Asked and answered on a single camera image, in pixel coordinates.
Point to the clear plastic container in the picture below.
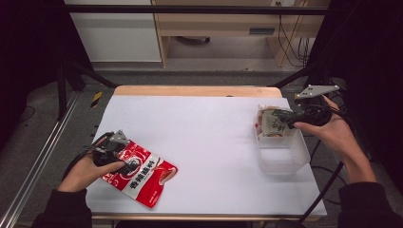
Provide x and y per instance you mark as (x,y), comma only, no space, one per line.
(282,155)

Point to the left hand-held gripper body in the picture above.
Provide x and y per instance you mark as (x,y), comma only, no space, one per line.
(106,152)

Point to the white cabinet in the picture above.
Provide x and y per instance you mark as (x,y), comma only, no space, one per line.
(117,38)

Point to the light wooden desk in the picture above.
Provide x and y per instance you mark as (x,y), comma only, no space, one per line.
(218,23)

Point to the large red white seasoning packet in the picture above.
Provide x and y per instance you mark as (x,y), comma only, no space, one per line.
(141,177)

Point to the person's left hand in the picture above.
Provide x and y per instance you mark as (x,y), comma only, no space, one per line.
(84,175)

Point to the black metal stand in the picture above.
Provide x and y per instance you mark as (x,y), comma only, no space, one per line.
(291,79)
(63,91)

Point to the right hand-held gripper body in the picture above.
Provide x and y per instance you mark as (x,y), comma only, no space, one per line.
(313,110)

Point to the wooden table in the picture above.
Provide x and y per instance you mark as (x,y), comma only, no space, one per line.
(196,91)

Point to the green beige sauce packet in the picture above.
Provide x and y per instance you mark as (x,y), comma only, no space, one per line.
(275,126)

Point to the white paper sheet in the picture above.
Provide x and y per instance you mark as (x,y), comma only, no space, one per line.
(196,133)

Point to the person's right hand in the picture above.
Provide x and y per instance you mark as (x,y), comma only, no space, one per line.
(335,133)

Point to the black horizontal frame bar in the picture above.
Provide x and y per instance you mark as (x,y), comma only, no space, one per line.
(190,9)

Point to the yellow black tape strip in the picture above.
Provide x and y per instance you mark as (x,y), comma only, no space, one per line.
(96,99)

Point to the dark curtain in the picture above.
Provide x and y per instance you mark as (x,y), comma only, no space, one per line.
(377,63)
(28,63)

